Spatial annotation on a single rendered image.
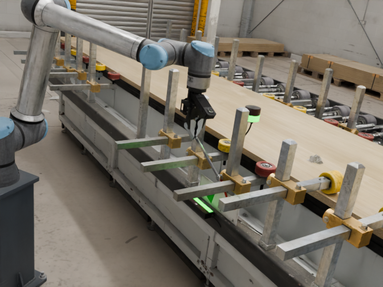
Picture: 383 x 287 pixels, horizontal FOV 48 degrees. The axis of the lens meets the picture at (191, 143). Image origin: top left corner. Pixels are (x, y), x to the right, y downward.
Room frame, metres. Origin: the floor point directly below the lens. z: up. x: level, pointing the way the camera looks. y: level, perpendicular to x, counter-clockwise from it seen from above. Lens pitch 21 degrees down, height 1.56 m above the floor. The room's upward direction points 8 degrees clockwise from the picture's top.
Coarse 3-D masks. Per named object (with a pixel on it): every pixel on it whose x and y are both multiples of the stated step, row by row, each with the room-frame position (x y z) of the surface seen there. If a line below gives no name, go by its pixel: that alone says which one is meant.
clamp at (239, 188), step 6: (222, 174) 1.52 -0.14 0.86; (228, 174) 1.50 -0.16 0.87; (222, 180) 1.52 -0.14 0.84; (228, 180) 1.49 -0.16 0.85; (234, 180) 1.46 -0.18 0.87; (240, 180) 1.47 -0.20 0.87; (234, 186) 1.45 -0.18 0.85; (240, 186) 1.43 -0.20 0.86; (246, 186) 1.44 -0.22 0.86; (234, 192) 1.45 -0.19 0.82; (240, 192) 1.43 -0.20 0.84; (246, 192) 1.45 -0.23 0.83
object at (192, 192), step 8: (256, 176) 1.55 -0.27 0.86; (208, 184) 1.41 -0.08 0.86; (216, 184) 1.42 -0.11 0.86; (224, 184) 1.43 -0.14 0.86; (232, 184) 1.45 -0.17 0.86; (256, 184) 1.52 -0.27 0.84; (176, 192) 1.32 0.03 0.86; (184, 192) 1.33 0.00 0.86; (192, 192) 1.34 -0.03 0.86; (200, 192) 1.36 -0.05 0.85; (208, 192) 1.39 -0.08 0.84; (216, 192) 1.41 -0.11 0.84; (176, 200) 1.31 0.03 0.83
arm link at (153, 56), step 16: (32, 0) 1.65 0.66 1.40; (48, 0) 1.68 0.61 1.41; (32, 16) 1.64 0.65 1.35; (48, 16) 1.63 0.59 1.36; (64, 16) 1.62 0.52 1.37; (80, 16) 1.62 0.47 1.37; (80, 32) 1.59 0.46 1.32; (96, 32) 1.57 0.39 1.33; (112, 32) 1.56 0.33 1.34; (128, 32) 1.57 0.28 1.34; (112, 48) 1.55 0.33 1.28; (128, 48) 1.52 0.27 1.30; (144, 48) 1.49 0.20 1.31; (160, 48) 1.49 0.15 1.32; (144, 64) 1.49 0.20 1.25; (160, 64) 1.48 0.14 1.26
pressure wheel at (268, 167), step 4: (256, 164) 1.56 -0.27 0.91; (260, 164) 1.57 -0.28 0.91; (264, 164) 1.56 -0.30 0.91; (268, 164) 1.58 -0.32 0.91; (272, 164) 1.58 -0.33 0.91; (256, 168) 1.55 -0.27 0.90; (260, 168) 1.53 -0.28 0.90; (264, 168) 1.53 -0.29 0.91; (268, 168) 1.53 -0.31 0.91; (272, 168) 1.54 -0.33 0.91; (256, 172) 1.54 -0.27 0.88; (260, 172) 1.53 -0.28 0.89; (264, 172) 1.52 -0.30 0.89; (268, 172) 1.52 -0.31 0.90; (272, 172) 1.53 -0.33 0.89; (264, 176) 1.52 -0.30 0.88; (260, 188) 1.56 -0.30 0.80
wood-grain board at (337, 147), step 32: (128, 64) 3.14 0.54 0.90; (160, 96) 2.38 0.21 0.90; (224, 96) 2.58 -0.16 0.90; (256, 96) 2.69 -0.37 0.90; (224, 128) 1.96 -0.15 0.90; (256, 128) 2.03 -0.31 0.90; (288, 128) 2.10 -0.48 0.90; (320, 128) 2.18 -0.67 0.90; (256, 160) 1.66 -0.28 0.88; (352, 160) 1.76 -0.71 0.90; (320, 192) 1.39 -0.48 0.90
